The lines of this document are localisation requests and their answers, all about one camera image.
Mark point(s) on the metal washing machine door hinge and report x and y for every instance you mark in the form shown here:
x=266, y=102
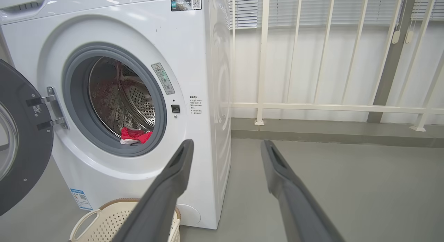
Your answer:
x=57, y=108

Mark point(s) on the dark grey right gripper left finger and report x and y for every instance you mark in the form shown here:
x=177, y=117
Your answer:
x=163, y=203

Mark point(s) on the grey caution sticker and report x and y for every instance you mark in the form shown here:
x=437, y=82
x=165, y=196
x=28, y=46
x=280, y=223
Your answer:
x=163, y=78

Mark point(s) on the black glass washer door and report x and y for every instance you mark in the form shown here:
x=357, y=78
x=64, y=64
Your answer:
x=31, y=155

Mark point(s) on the black QR code sticker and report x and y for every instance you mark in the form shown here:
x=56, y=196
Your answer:
x=185, y=3

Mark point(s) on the white front-load washing machine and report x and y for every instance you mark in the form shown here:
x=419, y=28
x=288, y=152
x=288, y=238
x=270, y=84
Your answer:
x=194, y=61

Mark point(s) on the cream brown-rimmed laundry basket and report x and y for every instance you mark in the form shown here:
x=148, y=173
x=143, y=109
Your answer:
x=107, y=221

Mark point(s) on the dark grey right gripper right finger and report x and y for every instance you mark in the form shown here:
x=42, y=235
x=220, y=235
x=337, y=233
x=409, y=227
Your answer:
x=298, y=214

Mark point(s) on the red cloth garment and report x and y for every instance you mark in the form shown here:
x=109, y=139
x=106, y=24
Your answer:
x=133, y=135

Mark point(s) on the black door latch socket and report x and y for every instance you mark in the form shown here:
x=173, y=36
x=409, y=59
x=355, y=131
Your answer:
x=175, y=108

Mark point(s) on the white metal railing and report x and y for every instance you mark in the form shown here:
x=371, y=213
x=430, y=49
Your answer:
x=262, y=61

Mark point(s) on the grey window frame post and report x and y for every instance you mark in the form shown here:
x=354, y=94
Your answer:
x=390, y=78

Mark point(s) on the white window blind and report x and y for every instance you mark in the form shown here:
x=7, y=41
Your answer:
x=312, y=7
x=433, y=6
x=246, y=9

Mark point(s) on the blue energy label sticker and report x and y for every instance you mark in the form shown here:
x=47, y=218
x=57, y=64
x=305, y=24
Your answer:
x=81, y=199

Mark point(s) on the round drain filter cover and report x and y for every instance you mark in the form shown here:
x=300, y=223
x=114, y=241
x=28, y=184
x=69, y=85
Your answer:
x=189, y=214

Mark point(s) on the steel perforated washer drum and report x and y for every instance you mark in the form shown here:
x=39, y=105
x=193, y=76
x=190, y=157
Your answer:
x=114, y=96

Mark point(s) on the printed text notice label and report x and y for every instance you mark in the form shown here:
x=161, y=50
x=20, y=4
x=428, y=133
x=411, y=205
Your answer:
x=195, y=105

